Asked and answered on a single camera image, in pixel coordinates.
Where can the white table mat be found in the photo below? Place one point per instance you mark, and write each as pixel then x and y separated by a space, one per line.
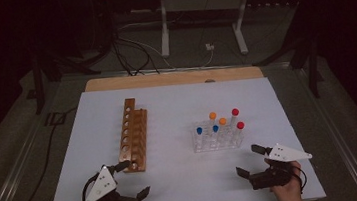
pixel 175 181

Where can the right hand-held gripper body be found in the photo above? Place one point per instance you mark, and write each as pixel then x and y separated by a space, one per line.
pixel 282 153

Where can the red cap test tube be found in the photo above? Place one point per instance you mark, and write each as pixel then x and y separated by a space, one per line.
pixel 235 112
pixel 240 125

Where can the orange cap test tube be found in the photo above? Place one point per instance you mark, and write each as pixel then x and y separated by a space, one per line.
pixel 222 121
pixel 212 115

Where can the blue cap test tube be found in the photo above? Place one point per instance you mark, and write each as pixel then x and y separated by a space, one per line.
pixel 199 130
pixel 215 128

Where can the white plug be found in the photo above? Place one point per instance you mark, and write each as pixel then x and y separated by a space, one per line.
pixel 209 47

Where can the person's right hand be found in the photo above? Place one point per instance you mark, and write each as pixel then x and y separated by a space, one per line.
pixel 287 194

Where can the white metal stand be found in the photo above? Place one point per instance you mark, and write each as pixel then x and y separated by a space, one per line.
pixel 164 31

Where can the clear plastic tube rack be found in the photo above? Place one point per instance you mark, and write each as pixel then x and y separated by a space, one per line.
pixel 219 143

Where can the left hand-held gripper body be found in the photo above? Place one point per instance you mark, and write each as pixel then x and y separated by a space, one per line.
pixel 103 185

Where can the wooden test tube rack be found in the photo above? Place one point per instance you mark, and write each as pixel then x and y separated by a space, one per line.
pixel 136 135

